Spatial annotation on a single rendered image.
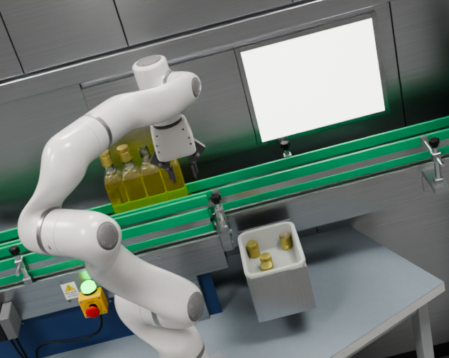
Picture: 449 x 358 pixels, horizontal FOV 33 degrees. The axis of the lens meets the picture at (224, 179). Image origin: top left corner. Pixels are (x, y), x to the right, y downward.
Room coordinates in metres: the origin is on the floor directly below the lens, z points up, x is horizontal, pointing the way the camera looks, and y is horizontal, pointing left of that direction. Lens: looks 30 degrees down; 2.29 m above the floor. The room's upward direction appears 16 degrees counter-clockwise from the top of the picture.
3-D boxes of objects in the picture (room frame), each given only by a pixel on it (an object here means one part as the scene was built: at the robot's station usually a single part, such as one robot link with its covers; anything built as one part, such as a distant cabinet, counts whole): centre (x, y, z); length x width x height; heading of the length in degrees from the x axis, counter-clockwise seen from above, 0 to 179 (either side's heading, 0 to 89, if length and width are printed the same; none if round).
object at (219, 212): (1.90, 0.04, 1.12); 0.17 x 0.03 x 0.12; 178
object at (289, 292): (1.82, -0.07, 0.92); 0.27 x 0.17 x 0.15; 178
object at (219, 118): (2.15, -0.11, 1.32); 0.90 x 0.03 x 0.34; 88
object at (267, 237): (1.79, -0.07, 0.97); 0.22 x 0.17 x 0.09; 178
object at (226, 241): (1.91, 0.04, 1.02); 0.09 x 0.04 x 0.07; 178
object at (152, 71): (1.73, 0.10, 1.61); 0.09 x 0.08 x 0.13; 56
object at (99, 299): (1.84, 0.47, 0.96); 0.07 x 0.07 x 0.07; 88
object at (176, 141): (1.73, 0.10, 1.46); 0.10 x 0.07 x 0.11; 88
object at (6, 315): (1.85, 0.75, 0.96); 0.08 x 0.08 x 0.08; 88
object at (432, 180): (1.87, -0.60, 1.07); 0.17 x 0.05 x 0.23; 178
